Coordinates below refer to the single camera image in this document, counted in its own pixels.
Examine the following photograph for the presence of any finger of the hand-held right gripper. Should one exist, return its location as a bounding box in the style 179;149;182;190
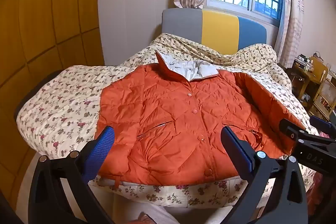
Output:
279;118;308;144
310;116;336;139

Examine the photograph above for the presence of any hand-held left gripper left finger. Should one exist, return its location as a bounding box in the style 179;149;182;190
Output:
28;125;116;224

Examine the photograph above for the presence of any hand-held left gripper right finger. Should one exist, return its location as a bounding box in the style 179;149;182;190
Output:
220;126;308;224

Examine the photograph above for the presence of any orange quilted jacket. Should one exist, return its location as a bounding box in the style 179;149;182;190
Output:
93;51;311;186

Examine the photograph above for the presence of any wooden chair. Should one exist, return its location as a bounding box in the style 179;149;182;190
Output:
308;56;336;119

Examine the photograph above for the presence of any reddish cloth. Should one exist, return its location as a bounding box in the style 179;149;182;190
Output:
306;174;336;224

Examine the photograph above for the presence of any cluttered wooden side table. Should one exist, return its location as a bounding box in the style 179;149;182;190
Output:
285;55;315;101

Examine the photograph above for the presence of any floral quilt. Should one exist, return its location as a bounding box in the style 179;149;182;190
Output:
16;33;322;209

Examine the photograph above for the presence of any light grey cloth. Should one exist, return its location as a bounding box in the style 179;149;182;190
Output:
113;194;184;224

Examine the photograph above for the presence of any long patterned curtain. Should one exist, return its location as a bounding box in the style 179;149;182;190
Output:
274;0;306;68

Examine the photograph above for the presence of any grey yellow blue headboard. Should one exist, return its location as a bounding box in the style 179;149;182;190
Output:
161;8;268;55

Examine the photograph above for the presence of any wooden wardrobe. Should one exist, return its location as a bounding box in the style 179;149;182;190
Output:
0;0;105;188

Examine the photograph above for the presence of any dark bed frame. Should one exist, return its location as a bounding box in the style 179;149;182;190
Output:
14;70;66;119

